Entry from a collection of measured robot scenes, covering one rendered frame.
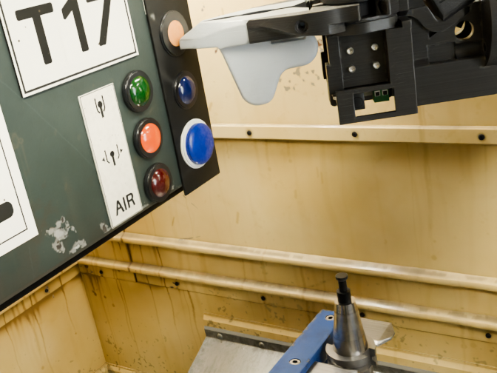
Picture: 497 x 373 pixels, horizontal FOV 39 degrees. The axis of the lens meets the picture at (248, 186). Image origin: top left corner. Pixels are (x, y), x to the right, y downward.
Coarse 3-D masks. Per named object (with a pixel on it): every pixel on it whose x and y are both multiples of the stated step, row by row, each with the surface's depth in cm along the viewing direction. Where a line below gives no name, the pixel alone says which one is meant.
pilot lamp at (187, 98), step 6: (186, 78) 49; (180, 84) 49; (186, 84) 49; (192, 84) 49; (180, 90) 49; (186, 90) 49; (192, 90) 49; (180, 96) 49; (186, 96) 49; (192, 96) 50; (186, 102) 49
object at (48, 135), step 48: (0, 48) 37; (144, 48) 46; (0, 96) 37; (48, 96) 39; (48, 144) 40; (48, 192) 40; (96, 192) 43; (144, 192) 47; (48, 240) 40; (96, 240) 43; (0, 288) 37
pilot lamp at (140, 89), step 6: (138, 78) 45; (144, 78) 45; (132, 84) 44; (138, 84) 45; (144, 84) 45; (132, 90) 44; (138, 90) 45; (144, 90) 45; (150, 90) 46; (132, 96) 45; (138, 96) 45; (144, 96) 45; (138, 102) 45; (144, 102) 45
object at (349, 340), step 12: (336, 300) 87; (336, 312) 86; (348, 312) 86; (336, 324) 87; (348, 324) 86; (360, 324) 87; (336, 336) 87; (348, 336) 86; (360, 336) 87; (336, 348) 88; (348, 348) 87; (360, 348) 87
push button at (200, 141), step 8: (192, 128) 50; (200, 128) 50; (208, 128) 51; (192, 136) 49; (200, 136) 50; (208, 136) 51; (192, 144) 50; (200, 144) 50; (208, 144) 51; (192, 152) 50; (200, 152) 50; (208, 152) 51; (192, 160) 50; (200, 160) 50; (208, 160) 51
